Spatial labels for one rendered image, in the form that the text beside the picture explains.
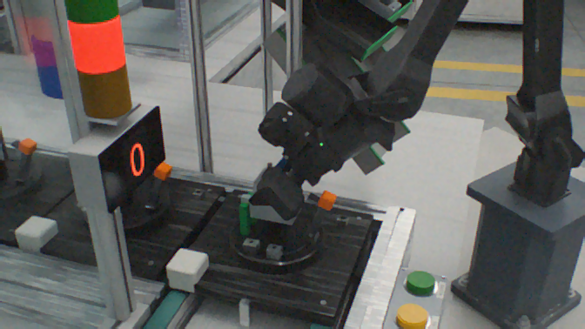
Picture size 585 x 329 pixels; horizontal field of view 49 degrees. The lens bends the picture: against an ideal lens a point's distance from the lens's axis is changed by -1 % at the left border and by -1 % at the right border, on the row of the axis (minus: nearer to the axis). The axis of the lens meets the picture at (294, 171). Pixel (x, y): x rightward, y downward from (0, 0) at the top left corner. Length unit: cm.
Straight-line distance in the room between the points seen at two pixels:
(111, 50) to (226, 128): 88
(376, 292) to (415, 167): 52
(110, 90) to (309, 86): 23
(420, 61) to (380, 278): 32
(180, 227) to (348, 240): 26
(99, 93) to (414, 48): 36
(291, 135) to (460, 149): 71
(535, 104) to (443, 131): 69
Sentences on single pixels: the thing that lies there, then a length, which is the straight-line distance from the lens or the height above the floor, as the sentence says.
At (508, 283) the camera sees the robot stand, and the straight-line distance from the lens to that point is 99.
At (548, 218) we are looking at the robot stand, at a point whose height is 106.
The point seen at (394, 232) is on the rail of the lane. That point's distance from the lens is 102.
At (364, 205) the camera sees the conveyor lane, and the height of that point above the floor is 96.
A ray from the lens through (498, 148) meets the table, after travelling 150.
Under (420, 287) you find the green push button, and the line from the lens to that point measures 90.
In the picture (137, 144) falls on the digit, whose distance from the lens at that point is 72.
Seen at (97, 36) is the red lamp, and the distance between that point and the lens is 66.
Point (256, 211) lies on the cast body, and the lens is 91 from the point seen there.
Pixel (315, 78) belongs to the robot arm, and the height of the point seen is 126.
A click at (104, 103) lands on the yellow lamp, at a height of 128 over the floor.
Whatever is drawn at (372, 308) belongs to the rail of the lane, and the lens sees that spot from 88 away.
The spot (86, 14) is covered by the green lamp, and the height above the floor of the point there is 137.
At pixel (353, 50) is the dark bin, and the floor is 121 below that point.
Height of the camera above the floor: 156
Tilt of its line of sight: 31 degrees down
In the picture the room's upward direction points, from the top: straight up
